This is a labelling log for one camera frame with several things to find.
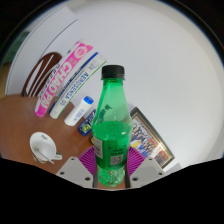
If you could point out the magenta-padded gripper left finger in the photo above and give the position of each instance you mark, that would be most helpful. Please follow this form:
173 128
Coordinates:
75 170

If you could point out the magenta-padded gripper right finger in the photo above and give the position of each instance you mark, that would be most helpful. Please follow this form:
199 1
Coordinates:
148 168

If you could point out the green plastic drink bottle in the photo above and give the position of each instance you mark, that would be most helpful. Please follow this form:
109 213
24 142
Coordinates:
112 133

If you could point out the framed group photo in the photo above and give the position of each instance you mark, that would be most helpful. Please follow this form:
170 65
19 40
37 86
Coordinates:
150 140

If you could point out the white patterned mug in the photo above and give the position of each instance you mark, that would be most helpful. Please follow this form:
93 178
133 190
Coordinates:
42 146

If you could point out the dark blue pump bottle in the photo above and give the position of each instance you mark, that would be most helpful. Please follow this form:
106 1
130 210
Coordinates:
86 126

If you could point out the white bottle with blue cap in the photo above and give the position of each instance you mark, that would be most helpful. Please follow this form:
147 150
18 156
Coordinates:
78 111

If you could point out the white blue-green shuttlecock tube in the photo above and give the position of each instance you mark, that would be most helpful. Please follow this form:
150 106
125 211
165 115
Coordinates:
78 83

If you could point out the pink shuttlecock tube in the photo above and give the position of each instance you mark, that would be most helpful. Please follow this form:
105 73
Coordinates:
63 78

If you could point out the brown wooden chair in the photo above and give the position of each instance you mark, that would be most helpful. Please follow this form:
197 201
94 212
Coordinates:
36 75

